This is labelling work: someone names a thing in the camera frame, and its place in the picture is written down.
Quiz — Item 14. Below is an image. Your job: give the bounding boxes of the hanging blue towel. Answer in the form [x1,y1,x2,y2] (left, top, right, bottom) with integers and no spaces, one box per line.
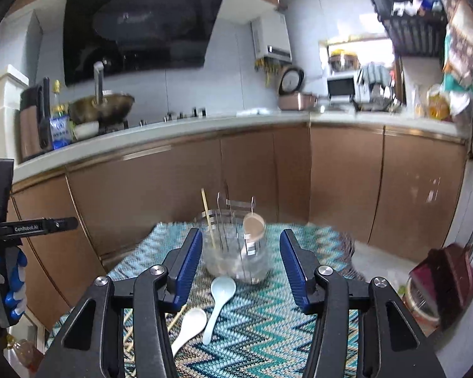
[358,62,392,104]

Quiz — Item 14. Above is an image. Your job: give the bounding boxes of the hanging snack bags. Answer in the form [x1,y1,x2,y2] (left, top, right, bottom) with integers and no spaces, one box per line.
[441,0,473,101]

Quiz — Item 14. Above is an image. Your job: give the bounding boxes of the rose gold rice cooker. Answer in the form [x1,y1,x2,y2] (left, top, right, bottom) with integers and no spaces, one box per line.
[277,66,318,111]

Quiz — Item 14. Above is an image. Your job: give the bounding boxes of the steel pot with yellow lid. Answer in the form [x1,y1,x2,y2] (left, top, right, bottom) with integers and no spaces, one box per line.
[329,49,359,74]

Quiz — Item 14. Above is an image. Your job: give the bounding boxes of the white water heater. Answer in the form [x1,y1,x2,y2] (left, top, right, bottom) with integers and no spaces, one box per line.
[251,11,293,64]

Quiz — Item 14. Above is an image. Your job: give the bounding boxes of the steel wok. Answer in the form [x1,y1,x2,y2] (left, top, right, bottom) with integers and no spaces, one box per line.
[68,92,136,125]

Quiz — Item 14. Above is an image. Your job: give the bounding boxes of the dark frying pan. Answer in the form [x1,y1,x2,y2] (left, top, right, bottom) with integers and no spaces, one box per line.
[352,98,400,112]

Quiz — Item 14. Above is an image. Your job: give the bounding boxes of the white bowl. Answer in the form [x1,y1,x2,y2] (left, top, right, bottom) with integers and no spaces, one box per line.
[73,121,100,140]

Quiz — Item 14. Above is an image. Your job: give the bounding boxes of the yellow food package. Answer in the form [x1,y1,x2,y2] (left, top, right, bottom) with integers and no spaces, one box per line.
[426,84,455,121]

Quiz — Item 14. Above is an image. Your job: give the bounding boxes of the gas stove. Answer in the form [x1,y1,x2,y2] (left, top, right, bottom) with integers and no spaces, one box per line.
[98,106,210,131]

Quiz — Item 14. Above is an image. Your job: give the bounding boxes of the black range hood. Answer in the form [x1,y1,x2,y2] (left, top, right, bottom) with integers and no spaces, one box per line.
[63,0,226,87]

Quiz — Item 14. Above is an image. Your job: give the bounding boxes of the zigzag woven table mat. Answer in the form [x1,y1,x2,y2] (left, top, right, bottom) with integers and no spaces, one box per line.
[45,220,369,378]

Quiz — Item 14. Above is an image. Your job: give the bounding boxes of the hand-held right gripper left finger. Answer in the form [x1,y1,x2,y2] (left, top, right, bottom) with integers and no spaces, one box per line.
[35,227,203,378]

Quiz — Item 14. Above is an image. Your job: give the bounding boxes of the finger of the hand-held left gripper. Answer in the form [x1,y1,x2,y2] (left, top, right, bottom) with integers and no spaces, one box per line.
[43,216,79,232]

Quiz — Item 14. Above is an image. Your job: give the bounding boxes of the beige plastic bucket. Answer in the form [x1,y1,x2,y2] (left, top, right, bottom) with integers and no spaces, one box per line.
[401,278,443,333]

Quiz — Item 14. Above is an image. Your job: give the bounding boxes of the cooking oil bottle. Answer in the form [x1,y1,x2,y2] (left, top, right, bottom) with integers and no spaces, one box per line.
[49,80,72,151]

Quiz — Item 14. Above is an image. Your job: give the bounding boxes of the brown lower cabinets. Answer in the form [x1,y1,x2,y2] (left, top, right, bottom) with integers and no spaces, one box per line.
[0,121,470,325]

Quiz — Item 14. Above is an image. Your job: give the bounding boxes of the dark red bag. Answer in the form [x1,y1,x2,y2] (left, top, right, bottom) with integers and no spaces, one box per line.
[409,243,473,320]

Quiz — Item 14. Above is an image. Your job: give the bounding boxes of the light blue ceramic spoon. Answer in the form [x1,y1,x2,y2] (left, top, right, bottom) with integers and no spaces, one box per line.
[201,276,237,346]

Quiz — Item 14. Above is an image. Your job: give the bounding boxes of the person's left hand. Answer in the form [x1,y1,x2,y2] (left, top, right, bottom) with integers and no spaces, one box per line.
[0,245,28,326]

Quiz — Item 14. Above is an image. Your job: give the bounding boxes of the rose gold thermos jug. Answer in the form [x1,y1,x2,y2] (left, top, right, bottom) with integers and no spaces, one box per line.
[19,77,52,161]

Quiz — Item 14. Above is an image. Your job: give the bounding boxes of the glass utensil holder jar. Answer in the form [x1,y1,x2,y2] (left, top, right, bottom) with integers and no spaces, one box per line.
[199,192,271,285]

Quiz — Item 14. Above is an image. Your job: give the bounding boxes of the clear plastic bottle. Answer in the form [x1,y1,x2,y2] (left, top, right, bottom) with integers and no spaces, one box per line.
[413,86,427,119]

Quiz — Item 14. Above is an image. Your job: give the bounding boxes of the white ceramic spoon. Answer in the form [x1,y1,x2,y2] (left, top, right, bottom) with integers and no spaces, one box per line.
[170,307,208,359]

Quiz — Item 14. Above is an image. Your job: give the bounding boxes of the white kitchen countertop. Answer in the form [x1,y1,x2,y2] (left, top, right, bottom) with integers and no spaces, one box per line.
[8,108,470,190]

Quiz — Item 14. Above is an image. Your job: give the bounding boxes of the metal spatula handle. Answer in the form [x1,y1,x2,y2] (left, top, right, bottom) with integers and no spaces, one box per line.
[93,61,105,105]

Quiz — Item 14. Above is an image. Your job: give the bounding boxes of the black wall rack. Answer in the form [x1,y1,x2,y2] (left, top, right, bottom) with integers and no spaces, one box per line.
[368,0,448,58]

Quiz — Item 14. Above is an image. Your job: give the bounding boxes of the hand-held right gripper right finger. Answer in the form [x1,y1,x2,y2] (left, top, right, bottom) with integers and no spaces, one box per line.
[279,228,448,378]

